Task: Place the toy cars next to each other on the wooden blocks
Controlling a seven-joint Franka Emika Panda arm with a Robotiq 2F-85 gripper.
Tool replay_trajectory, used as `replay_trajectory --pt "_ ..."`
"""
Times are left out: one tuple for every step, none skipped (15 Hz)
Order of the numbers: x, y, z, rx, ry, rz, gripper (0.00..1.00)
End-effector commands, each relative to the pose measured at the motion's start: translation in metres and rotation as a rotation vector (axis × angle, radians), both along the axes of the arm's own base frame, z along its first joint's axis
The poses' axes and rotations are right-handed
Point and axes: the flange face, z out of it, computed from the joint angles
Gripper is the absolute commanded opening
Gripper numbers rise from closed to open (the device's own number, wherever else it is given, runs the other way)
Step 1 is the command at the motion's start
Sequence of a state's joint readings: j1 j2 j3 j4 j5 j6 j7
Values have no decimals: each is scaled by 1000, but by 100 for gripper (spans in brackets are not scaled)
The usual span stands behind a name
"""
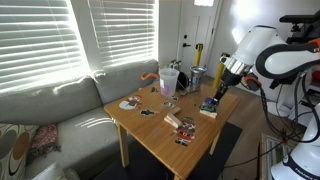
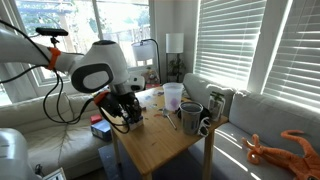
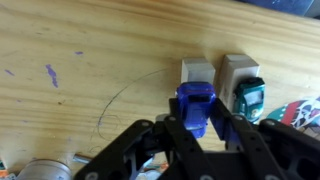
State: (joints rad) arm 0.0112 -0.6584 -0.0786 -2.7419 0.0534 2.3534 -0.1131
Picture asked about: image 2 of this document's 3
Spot potted plant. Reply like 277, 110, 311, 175
167, 54, 187, 84

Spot white leather sofa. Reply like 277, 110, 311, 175
0, 91, 116, 180

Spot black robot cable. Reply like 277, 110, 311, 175
0, 19, 131, 135

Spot translucent plastic cup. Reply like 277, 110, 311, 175
162, 82, 185, 112

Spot blue box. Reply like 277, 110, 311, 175
90, 118, 113, 142

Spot white framed sunglasses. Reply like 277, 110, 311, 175
197, 116, 212, 138

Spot arc lamp white shade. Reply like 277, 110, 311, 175
131, 38, 162, 84

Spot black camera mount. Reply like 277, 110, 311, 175
48, 35, 59, 49

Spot white framed panel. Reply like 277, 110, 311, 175
42, 167, 67, 180

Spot orange octopus plush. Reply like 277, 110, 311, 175
241, 129, 320, 180

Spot floor lamp white shade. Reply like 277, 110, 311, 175
165, 32, 185, 84

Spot black stereo camera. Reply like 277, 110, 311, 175
35, 27, 69, 37

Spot pale wooden block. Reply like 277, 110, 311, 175
128, 117, 145, 132

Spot colourful toy figure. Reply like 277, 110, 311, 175
143, 67, 160, 88

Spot snack pouch green top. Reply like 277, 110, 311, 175
207, 91, 227, 123

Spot orange velcro strap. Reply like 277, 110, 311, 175
46, 47, 62, 71
93, 90, 110, 106

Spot red box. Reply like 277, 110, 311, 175
89, 113, 104, 125

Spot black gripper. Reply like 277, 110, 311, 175
108, 92, 144, 129

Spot dark blue rug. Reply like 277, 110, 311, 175
98, 139, 214, 180

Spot metal spoon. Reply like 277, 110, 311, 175
162, 108, 178, 131

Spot grey fabric sofa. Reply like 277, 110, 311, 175
182, 72, 320, 180

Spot white window blinds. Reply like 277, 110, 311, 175
262, 0, 320, 113
193, 0, 268, 90

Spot light wooden table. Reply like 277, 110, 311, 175
108, 84, 229, 180

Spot grey steel tumbler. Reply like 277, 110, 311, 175
179, 101, 204, 136

